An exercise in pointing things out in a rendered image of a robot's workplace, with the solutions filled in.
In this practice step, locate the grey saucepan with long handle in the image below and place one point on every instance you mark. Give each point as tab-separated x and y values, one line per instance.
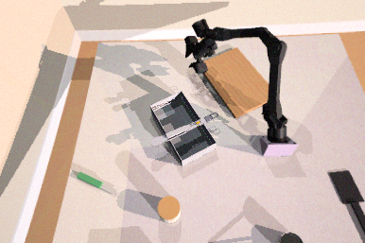
286	238

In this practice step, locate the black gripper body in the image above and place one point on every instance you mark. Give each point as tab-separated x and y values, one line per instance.
193	44

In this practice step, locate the grey cylindrical container with tan lid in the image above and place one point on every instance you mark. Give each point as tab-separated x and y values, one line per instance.
169	209

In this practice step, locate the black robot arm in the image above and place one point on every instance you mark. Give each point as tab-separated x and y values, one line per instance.
272	110

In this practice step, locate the light wooden board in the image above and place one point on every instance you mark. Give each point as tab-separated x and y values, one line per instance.
239	85

